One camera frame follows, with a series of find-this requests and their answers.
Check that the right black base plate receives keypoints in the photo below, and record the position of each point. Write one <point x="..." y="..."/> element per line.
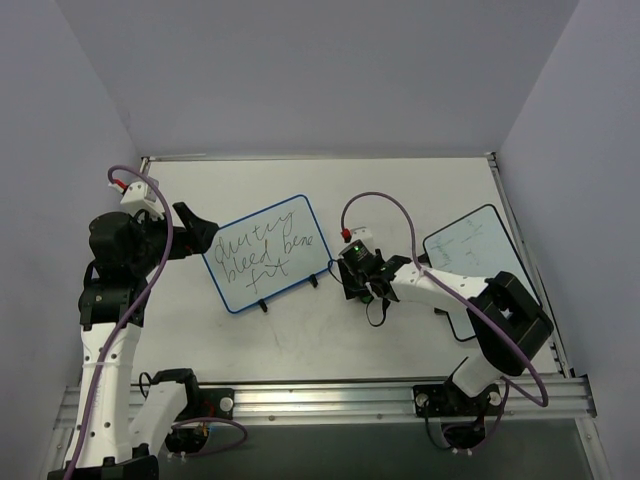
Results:
<point x="447" y="400"/>

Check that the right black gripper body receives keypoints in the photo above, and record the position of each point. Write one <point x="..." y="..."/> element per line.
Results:
<point x="355" y="279"/>

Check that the black whiteboard foot right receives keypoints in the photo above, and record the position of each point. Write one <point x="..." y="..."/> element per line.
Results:
<point x="313" y="280"/>

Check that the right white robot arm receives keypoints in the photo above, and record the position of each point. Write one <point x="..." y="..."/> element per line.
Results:
<point x="509" y="324"/>

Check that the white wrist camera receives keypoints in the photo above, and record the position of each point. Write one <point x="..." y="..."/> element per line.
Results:
<point x="139" y="196"/>
<point x="362" y="234"/>

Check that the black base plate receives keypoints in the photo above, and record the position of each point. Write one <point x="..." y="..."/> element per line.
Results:
<point x="215" y="402"/>
<point x="447" y="400"/>

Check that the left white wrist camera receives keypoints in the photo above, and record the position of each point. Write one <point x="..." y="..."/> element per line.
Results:
<point x="139" y="196"/>

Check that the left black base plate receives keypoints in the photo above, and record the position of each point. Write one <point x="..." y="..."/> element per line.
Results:
<point x="215" y="402"/>

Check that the black framed whiteboard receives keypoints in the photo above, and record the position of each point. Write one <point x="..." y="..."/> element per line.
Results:
<point x="477" y="244"/>

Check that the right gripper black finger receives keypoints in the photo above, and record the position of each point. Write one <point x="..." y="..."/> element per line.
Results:
<point x="377" y="290"/>
<point x="346" y="280"/>

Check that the aluminium mounting rail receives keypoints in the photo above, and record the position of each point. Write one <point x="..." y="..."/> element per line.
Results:
<point x="385" y="402"/>

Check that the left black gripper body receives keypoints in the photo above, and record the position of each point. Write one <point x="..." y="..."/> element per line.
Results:
<point x="179" y="236"/>

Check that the blue framed whiteboard with writing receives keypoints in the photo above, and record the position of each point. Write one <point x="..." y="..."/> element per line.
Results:
<point x="266" y="253"/>

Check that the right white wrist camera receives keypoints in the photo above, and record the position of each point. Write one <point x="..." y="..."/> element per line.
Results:
<point x="362" y="234"/>

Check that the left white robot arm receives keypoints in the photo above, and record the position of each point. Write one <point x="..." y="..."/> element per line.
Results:
<point x="107" y="443"/>

